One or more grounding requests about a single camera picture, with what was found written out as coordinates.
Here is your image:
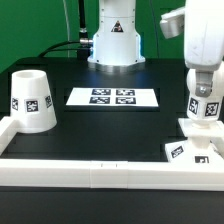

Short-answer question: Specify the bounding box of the white frame wall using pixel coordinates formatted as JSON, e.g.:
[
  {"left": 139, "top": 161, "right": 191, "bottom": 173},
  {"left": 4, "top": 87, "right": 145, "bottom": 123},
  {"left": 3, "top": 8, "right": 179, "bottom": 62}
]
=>
[{"left": 0, "top": 117, "right": 224, "bottom": 191}]

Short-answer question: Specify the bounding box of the white lamp base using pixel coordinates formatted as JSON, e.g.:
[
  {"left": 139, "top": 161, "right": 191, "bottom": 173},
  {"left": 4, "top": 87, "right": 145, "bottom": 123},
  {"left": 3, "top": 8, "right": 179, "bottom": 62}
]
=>
[{"left": 165, "top": 118, "right": 224, "bottom": 165}]

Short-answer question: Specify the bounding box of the white marker sheet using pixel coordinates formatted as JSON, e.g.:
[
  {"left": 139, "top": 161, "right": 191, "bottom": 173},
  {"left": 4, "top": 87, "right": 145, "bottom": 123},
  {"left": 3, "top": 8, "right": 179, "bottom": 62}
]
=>
[{"left": 66, "top": 87, "right": 158, "bottom": 107}]

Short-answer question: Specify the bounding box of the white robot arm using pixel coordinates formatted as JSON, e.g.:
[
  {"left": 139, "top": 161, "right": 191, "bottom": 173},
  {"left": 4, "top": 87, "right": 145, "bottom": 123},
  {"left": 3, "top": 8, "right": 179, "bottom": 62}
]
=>
[{"left": 88, "top": 0, "right": 224, "bottom": 97}]

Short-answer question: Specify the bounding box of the white lamp hood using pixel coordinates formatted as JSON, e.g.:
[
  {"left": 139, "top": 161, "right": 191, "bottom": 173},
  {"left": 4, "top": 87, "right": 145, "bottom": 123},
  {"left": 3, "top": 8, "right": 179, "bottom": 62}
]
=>
[{"left": 10, "top": 70, "right": 57, "bottom": 133}]

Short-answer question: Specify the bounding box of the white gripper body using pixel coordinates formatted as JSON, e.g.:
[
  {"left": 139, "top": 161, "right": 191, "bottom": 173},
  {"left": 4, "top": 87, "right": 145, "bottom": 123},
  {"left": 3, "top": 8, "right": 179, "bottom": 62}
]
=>
[{"left": 160, "top": 0, "right": 224, "bottom": 72}]

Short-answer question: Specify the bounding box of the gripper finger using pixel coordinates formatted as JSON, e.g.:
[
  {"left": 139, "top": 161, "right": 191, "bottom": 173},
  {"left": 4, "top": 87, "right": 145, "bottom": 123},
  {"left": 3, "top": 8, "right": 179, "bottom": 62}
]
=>
[{"left": 195, "top": 71, "right": 213, "bottom": 98}]

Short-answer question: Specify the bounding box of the black cable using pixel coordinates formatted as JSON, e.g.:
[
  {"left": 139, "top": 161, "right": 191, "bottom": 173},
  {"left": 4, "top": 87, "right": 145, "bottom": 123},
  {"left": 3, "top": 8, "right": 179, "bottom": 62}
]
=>
[{"left": 38, "top": 37, "right": 94, "bottom": 58}]

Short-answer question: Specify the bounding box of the white lamp bulb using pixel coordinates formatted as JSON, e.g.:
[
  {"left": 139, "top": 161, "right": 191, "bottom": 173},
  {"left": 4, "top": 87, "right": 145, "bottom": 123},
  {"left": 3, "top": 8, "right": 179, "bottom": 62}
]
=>
[{"left": 186, "top": 62, "right": 224, "bottom": 126}]

